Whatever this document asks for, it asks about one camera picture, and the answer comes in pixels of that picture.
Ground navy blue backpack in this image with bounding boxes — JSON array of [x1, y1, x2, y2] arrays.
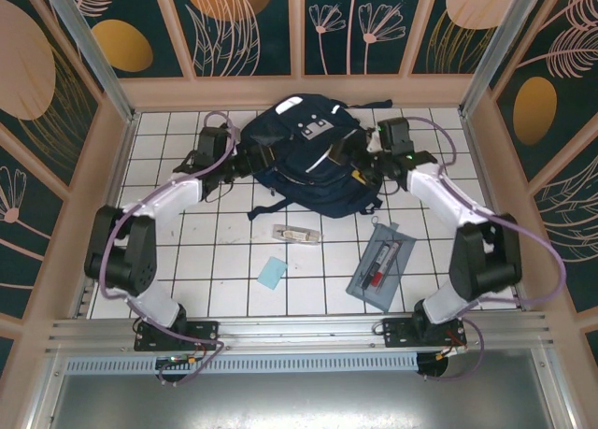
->
[[235, 92, 393, 221]]

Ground clear plastic case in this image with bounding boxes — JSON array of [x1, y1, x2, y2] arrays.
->
[[272, 222, 324, 247]]

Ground light blue card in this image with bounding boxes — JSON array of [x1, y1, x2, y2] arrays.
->
[[258, 256, 289, 290]]

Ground grey pencil pouch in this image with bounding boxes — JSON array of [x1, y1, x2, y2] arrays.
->
[[345, 216, 417, 311]]

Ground black marker pen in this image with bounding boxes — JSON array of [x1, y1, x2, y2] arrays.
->
[[361, 241, 392, 290]]

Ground red marker pen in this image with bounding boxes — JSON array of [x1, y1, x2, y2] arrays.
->
[[371, 240, 403, 288]]

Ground grey metal sheet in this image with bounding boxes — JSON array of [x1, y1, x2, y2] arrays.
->
[[27, 347, 574, 429]]

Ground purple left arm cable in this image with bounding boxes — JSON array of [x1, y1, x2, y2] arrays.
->
[[100, 112, 235, 387]]

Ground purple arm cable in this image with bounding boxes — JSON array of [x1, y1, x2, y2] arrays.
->
[[408, 117, 569, 383], [100, 112, 235, 387]]

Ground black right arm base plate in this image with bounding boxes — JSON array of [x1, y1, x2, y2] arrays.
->
[[381, 316, 467, 350]]

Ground aluminium frame post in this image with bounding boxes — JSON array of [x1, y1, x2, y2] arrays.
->
[[459, 0, 558, 118], [38, 0, 140, 122]]

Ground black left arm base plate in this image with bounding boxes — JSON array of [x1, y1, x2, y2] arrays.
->
[[134, 320, 221, 353]]

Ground aluminium mounting rail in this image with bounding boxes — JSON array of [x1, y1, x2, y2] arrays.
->
[[44, 311, 557, 355]]

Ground grey slotted cable duct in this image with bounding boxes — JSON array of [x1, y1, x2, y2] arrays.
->
[[64, 352, 420, 374]]

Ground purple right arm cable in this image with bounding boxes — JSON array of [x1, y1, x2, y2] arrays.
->
[[408, 117, 569, 383]]

